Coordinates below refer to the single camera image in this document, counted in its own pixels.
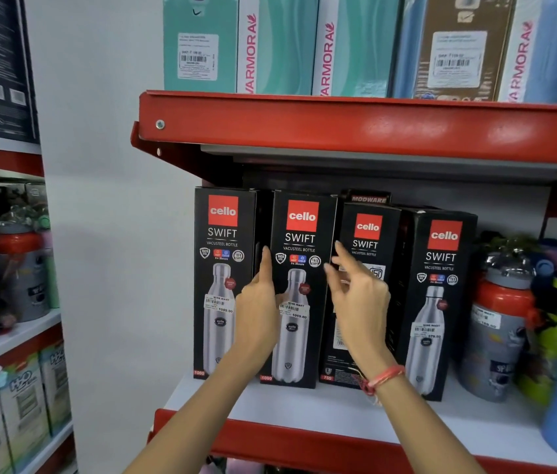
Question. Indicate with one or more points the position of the person's right hand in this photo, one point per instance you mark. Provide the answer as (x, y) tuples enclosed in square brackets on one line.
[(362, 315)]

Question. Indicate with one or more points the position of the person's left hand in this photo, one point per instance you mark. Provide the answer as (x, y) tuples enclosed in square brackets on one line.
[(256, 315)]

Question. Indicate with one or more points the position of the person's right thumb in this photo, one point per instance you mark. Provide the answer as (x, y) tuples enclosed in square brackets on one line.
[(333, 281)]

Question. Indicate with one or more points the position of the person's right forearm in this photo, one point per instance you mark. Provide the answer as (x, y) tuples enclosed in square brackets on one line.
[(421, 424)]

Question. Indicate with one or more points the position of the person's left forearm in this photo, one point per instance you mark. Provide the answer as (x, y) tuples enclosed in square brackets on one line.
[(199, 414)]

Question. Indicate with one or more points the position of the black steel bottle box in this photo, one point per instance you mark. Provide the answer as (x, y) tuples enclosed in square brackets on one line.
[(221, 251), (444, 301), (367, 231), (303, 251)]

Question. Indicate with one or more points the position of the red metal shelf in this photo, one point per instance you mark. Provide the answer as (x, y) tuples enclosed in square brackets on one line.
[(308, 439), (357, 128)]

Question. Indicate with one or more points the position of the grey bottle with red lid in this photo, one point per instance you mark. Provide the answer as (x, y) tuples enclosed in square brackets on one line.
[(21, 276), (498, 335)]

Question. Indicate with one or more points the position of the group of colourful bottles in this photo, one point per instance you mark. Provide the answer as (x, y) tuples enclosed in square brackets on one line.
[(545, 254)]

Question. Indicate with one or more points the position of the green bottle with black lid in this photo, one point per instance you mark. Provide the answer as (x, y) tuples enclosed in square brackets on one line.
[(555, 335)]

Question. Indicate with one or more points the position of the teal wave box white side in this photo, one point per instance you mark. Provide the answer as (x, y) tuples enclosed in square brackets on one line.
[(283, 39), (357, 39)]

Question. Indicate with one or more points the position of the brown box with white label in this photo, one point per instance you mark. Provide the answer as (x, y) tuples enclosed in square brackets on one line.
[(461, 44)]

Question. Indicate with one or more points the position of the light green bottle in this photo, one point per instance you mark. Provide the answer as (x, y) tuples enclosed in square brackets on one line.
[(52, 276)]

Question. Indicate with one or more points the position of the plain teal box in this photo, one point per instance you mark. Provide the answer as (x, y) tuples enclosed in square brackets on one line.
[(199, 34)]

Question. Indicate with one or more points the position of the blue box white side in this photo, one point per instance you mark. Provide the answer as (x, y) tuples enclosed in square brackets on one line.
[(555, 49)]

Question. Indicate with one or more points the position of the red and white shelf unit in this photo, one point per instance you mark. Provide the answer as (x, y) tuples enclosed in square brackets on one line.
[(2, 160)]

